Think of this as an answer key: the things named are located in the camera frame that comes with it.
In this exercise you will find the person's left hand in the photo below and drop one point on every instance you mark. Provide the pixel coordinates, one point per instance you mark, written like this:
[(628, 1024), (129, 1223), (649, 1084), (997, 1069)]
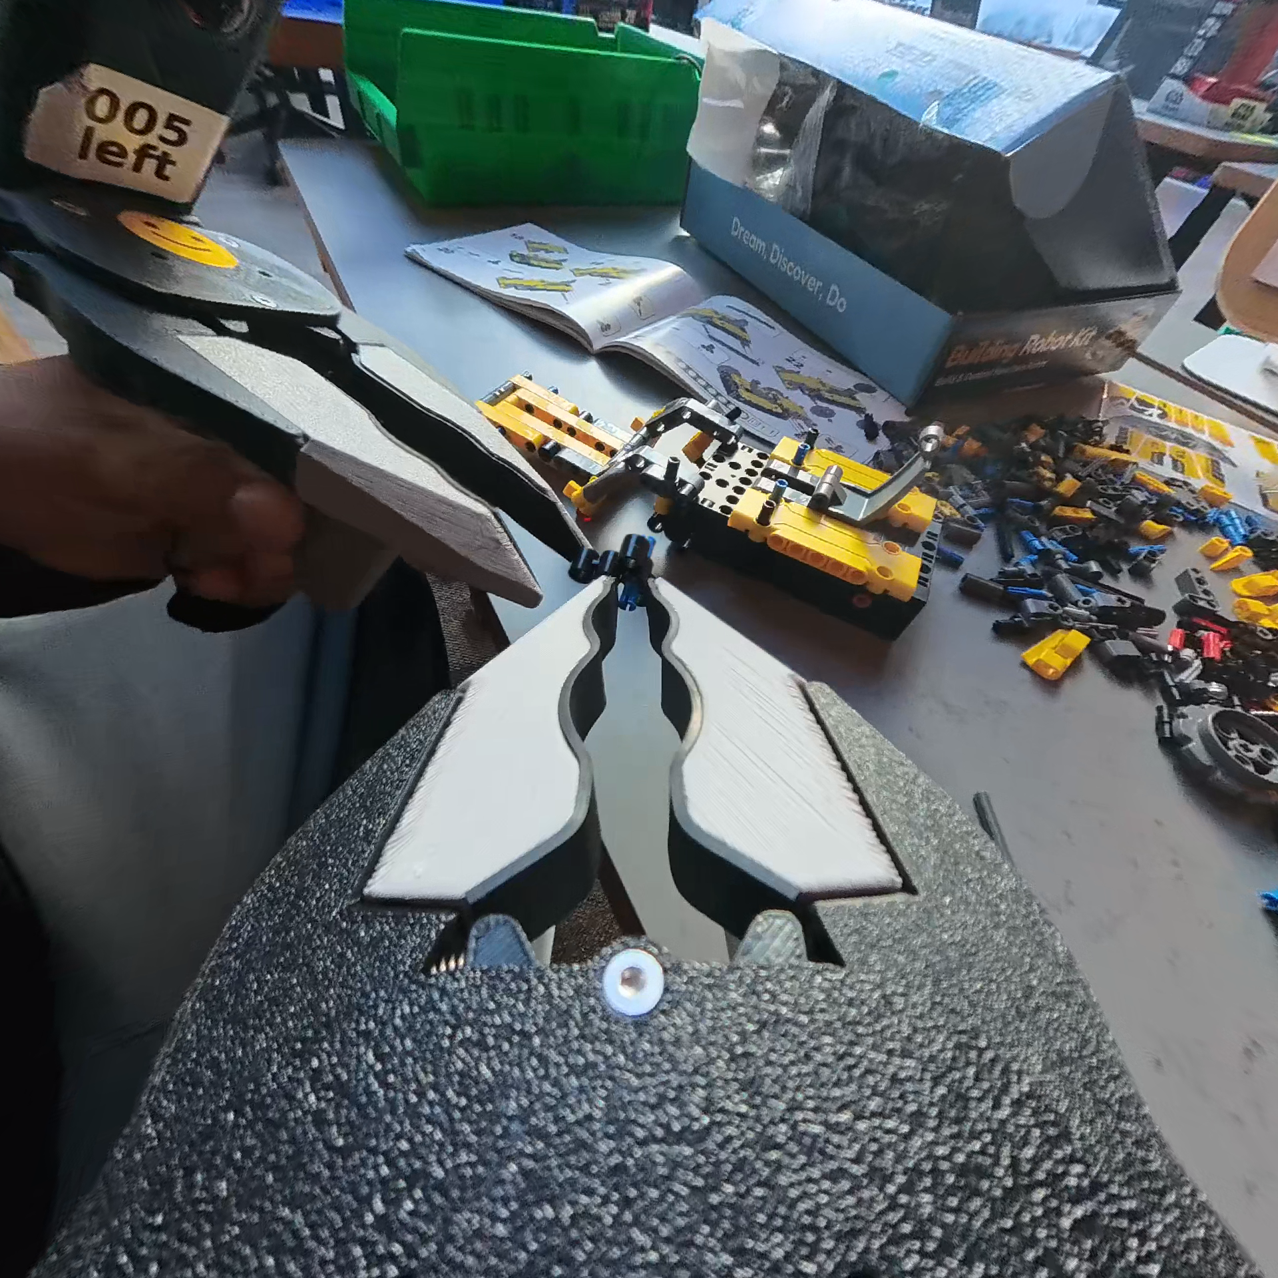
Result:
[(121, 480)]

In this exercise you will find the pile of loose building pieces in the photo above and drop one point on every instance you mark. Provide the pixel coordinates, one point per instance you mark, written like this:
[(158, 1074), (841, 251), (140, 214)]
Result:
[(1079, 559)]

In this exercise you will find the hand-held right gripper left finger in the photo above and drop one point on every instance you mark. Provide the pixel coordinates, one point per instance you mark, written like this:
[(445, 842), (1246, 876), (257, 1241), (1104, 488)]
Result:
[(490, 789)]

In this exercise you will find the yellow grey brick vehicle model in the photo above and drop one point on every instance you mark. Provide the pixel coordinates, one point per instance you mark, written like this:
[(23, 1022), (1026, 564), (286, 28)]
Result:
[(799, 540)]

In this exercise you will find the green plastic bin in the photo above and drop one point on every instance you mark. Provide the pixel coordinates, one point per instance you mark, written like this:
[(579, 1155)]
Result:
[(529, 130)]

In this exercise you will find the yellow black sticker sheet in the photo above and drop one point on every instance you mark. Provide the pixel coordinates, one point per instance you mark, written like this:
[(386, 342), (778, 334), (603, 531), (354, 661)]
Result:
[(1178, 439)]

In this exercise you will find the open instruction booklet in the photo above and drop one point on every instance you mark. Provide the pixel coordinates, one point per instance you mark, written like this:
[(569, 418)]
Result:
[(619, 300)]

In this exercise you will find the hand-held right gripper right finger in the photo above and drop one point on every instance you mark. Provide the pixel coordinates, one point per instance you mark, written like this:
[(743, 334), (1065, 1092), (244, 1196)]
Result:
[(780, 789)]

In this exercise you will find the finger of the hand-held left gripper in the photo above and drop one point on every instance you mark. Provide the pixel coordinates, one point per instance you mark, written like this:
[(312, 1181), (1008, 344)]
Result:
[(380, 489), (469, 439)]

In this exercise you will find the black axle rod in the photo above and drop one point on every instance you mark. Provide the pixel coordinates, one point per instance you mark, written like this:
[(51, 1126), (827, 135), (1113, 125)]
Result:
[(994, 828)]

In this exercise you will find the person's left forearm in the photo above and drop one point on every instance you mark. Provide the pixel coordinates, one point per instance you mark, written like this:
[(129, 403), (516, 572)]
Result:
[(61, 596)]

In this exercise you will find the clear plastic bag of parts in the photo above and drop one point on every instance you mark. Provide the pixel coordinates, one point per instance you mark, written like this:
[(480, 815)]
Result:
[(730, 99)]

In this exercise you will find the black connector piece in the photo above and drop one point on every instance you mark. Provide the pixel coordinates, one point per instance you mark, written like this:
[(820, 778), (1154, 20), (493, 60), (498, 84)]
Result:
[(629, 569)]

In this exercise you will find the blue cardboard kit box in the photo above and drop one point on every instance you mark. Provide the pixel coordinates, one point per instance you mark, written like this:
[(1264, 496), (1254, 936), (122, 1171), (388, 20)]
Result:
[(799, 290)]

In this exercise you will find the grey desk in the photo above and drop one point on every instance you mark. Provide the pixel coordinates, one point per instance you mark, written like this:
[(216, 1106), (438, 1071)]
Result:
[(998, 719)]

